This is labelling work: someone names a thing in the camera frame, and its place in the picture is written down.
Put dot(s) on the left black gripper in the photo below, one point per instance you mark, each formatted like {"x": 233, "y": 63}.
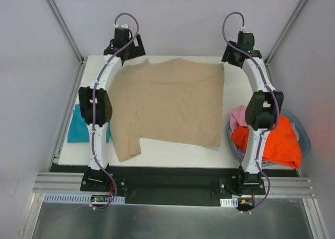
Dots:
{"x": 136, "y": 46}

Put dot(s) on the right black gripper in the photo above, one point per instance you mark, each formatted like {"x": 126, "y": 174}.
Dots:
{"x": 230, "y": 55}

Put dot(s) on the beige t shirt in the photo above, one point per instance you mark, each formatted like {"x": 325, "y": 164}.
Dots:
{"x": 177, "y": 101}

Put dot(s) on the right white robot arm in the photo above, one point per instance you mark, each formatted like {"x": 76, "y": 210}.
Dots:
{"x": 263, "y": 111}

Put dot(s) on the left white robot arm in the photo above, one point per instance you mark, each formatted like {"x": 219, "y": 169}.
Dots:
{"x": 95, "y": 105}

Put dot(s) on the pink t shirt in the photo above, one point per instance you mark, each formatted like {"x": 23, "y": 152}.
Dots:
{"x": 237, "y": 118}

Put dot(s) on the folded teal t shirt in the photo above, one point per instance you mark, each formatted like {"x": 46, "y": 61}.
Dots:
{"x": 78, "y": 131}

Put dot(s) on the orange t shirt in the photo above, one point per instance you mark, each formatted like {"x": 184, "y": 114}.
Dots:
{"x": 274, "y": 142}

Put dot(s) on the translucent blue laundry basket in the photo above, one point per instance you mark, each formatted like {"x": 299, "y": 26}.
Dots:
{"x": 288, "y": 145}

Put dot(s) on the lavender t shirt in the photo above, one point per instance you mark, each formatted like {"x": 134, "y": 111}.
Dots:
{"x": 295, "y": 129}

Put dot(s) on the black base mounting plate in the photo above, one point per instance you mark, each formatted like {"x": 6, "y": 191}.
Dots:
{"x": 173, "y": 186}

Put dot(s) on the left aluminium frame post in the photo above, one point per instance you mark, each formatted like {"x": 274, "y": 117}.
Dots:
{"x": 65, "y": 30}

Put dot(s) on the aluminium frame post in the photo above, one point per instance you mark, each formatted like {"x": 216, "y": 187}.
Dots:
{"x": 65, "y": 30}
{"x": 287, "y": 27}

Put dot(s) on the right aluminium frame post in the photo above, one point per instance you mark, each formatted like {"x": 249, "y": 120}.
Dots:
{"x": 287, "y": 27}

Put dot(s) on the aluminium front rail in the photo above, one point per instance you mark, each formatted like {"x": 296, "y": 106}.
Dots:
{"x": 281, "y": 187}

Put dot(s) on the right white cable duct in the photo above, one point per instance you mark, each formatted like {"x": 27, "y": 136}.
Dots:
{"x": 229, "y": 203}

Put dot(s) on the white cable duct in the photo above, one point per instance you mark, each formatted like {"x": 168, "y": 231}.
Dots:
{"x": 70, "y": 198}
{"x": 229, "y": 203}

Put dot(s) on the left white cable duct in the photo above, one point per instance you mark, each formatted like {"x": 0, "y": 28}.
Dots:
{"x": 70, "y": 198}

